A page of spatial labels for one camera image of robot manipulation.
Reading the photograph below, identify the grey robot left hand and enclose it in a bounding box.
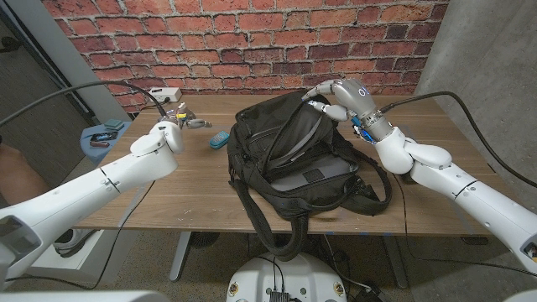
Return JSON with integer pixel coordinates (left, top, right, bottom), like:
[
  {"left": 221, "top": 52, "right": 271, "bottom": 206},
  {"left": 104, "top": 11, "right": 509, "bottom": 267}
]
[{"left": 157, "top": 102, "right": 213, "bottom": 130}]

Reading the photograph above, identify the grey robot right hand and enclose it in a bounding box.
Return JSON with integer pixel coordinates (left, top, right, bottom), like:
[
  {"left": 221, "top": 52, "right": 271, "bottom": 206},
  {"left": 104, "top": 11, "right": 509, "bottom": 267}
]
[{"left": 300, "top": 77, "right": 396, "bottom": 143}]

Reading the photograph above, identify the small teal pouch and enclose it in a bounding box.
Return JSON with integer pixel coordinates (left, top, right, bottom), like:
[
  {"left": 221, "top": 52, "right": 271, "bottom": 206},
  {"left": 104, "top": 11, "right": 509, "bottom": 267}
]
[{"left": 208, "top": 130, "right": 231, "bottom": 150}]

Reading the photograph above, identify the black backpack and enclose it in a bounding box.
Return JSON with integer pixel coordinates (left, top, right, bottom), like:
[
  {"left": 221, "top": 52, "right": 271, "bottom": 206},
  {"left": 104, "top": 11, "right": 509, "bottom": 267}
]
[{"left": 226, "top": 89, "right": 394, "bottom": 262}]

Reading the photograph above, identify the white power strip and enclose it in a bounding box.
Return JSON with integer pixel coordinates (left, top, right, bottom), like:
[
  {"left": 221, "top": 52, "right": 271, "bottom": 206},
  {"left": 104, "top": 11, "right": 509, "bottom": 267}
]
[{"left": 147, "top": 86, "right": 183, "bottom": 104}]

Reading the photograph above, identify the blue round stool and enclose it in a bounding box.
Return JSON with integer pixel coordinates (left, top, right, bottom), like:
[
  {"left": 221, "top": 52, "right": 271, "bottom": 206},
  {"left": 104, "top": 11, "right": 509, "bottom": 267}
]
[{"left": 79, "top": 121, "right": 133, "bottom": 165}]

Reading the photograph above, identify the printed red brick backdrop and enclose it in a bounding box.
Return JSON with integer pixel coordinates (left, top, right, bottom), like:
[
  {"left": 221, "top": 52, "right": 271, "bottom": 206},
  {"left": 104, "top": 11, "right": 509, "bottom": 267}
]
[{"left": 41, "top": 0, "right": 450, "bottom": 112}]

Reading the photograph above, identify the black round fan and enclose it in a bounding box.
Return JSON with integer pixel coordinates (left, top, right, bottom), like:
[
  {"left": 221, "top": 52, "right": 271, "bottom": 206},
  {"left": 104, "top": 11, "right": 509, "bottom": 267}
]
[{"left": 188, "top": 232, "right": 222, "bottom": 249}]

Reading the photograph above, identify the metal table leg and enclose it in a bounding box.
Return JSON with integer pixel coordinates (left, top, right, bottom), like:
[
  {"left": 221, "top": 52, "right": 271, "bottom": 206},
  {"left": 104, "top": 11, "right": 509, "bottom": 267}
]
[
  {"left": 169, "top": 231, "right": 192, "bottom": 282},
  {"left": 383, "top": 235, "right": 409, "bottom": 289}
]

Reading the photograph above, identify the grey and black sneaker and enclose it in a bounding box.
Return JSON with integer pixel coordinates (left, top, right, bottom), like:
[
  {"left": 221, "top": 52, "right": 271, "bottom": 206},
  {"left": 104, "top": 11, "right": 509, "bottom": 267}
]
[{"left": 53, "top": 228, "right": 96, "bottom": 258}]

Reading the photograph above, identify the white low platform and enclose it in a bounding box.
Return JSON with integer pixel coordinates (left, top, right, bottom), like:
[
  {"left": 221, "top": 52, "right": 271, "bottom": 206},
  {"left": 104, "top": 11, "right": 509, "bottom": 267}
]
[{"left": 24, "top": 228, "right": 139, "bottom": 286}]

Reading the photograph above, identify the person's bare leg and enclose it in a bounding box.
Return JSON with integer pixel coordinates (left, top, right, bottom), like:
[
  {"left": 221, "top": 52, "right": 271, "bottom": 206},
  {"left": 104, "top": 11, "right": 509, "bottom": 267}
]
[{"left": 0, "top": 142, "right": 41, "bottom": 206}]

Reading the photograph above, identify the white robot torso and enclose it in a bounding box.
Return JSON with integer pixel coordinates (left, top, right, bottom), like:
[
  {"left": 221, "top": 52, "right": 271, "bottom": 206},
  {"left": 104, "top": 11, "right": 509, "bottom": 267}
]
[{"left": 226, "top": 251, "right": 348, "bottom": 302}]

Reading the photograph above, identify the black power strip cord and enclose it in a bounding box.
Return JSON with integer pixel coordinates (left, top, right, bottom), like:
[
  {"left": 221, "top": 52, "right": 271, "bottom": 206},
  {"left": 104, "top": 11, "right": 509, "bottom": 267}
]
[{"left": 142, "top": 98, "right": 171, "bottom": 111}]

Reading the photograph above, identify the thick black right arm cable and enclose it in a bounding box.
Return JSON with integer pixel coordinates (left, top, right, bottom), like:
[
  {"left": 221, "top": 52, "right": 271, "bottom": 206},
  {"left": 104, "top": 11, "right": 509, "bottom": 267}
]
[{"left": 378, "top": 90, "right": 537, "bottom": 190}]

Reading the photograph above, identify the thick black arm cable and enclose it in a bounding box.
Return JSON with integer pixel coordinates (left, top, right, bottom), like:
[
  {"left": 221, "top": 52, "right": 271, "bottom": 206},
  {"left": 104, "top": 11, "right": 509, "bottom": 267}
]
[
  {"left": 378, "top": 90, "right": 537, "bottom": 190},
  {"left": 0, "top": 80, "right": 168, "bottom": 127}
]

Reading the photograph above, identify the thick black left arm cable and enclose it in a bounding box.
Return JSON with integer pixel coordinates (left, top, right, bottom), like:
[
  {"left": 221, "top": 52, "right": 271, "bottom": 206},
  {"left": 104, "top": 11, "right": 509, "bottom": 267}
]
[{"left": 0, "top": 80, "right": 168, "bottom": 127}]

